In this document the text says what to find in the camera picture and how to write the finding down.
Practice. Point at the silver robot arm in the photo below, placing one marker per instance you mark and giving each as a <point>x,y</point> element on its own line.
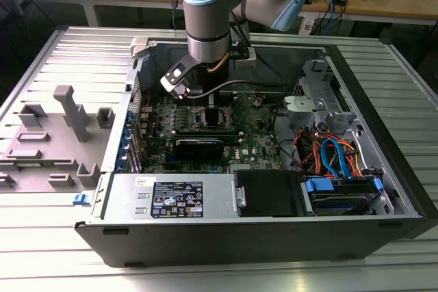
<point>205,22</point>

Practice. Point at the CPU socket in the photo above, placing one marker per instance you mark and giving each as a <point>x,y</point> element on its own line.
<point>227,124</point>

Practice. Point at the black RAM slot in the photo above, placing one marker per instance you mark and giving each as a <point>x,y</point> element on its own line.
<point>205,131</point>
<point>232,139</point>

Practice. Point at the round coin battery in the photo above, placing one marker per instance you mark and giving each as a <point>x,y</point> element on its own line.
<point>257,102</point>

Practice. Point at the green motherboard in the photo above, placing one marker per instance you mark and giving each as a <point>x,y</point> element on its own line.
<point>253,134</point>

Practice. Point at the black graphics card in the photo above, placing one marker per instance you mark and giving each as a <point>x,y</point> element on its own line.
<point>198,148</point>

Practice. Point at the silver chipset heatsink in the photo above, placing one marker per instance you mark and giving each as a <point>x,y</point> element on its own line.
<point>248,168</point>

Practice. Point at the black disk bay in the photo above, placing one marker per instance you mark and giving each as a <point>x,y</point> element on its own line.
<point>267,193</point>

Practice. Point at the metal drive cage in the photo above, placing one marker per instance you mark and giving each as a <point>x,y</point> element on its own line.
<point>338,117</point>

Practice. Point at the silver power supply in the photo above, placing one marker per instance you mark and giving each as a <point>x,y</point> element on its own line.
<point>126,196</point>

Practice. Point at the black PC case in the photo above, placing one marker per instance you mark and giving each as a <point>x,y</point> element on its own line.
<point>205,244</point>

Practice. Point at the grey parts rack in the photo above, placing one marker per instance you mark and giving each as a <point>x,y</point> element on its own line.
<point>61,155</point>

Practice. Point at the hard disk in blue carrier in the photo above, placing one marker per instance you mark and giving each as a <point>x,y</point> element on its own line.
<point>342,199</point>

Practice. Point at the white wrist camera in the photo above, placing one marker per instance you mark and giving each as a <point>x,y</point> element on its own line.
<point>174,75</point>

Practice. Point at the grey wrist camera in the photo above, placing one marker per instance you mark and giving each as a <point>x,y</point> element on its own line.
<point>247,59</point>

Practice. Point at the grey metal bracket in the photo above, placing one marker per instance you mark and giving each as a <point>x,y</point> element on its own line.
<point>297,107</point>

